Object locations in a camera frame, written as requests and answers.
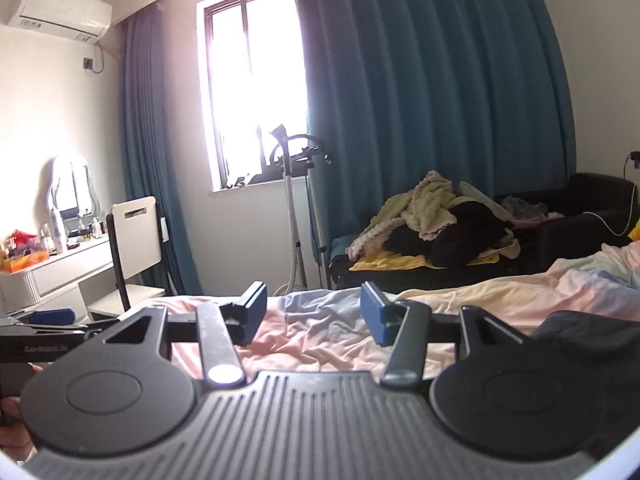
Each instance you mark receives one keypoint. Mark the yellow pillow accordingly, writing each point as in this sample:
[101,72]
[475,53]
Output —
[636,234]

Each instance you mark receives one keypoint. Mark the teal curtain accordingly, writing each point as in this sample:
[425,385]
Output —
[145,135]
[425,85]

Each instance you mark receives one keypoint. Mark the white air conditioner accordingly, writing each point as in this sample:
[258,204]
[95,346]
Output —
[60,7]

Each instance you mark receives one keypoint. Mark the wall socket with charger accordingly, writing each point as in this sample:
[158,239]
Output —
[635,160]

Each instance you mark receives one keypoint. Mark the grey cushion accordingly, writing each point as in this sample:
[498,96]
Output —
[475,192]

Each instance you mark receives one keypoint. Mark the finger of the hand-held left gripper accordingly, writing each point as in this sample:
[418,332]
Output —
[52,317]

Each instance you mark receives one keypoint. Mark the white chair with black frame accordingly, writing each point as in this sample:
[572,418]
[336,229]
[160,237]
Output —
[135,240]

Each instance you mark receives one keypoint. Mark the person's left hand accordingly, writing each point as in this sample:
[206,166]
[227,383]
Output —
[12,435]

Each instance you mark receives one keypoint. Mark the yellow towel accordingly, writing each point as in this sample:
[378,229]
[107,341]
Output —
[395,261]

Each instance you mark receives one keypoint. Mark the black clothing pile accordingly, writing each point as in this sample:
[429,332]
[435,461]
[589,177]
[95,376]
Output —
[470,235]

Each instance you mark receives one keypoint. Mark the white dressing table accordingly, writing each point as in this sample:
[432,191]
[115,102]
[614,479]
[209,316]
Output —
[65,270]

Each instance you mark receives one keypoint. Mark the black sofa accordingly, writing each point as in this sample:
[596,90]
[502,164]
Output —
[590,195]

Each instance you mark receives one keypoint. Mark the black pants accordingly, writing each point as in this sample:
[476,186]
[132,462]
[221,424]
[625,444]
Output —
[590,330]

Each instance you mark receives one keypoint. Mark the cluster of cosmetic bottles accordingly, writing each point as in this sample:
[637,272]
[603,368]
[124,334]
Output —
[59,235]

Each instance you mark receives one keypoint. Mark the wavy vanity mirror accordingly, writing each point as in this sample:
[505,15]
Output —
[70,185]

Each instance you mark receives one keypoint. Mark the black wall plug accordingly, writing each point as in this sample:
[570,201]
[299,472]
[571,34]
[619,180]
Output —
[89,63]

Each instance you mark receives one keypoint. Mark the pastel bed cover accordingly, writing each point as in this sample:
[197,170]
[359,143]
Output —
[325,325]

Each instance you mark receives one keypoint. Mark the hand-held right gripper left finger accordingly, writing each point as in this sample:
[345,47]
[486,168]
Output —
[255,315]

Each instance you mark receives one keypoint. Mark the dark framed window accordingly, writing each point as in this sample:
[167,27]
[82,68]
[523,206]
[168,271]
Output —
[250,85]

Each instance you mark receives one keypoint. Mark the cream knitted blanket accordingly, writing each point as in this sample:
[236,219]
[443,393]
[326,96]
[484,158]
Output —
[430,210]

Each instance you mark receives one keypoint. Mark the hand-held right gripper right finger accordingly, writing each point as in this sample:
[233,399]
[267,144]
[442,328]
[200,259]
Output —
[372,315]

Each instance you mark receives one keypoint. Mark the grey pink clothing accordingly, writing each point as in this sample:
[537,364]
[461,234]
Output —
[525,207]

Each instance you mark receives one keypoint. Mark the garment steamer stand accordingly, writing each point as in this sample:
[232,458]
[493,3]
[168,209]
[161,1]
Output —
[290,200]

